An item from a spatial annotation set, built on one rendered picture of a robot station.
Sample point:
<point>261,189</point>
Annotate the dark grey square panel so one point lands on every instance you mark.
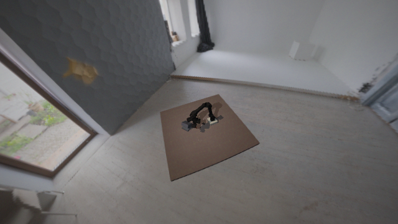
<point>186,126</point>

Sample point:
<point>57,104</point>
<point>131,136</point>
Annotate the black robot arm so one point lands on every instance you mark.
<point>194,113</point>

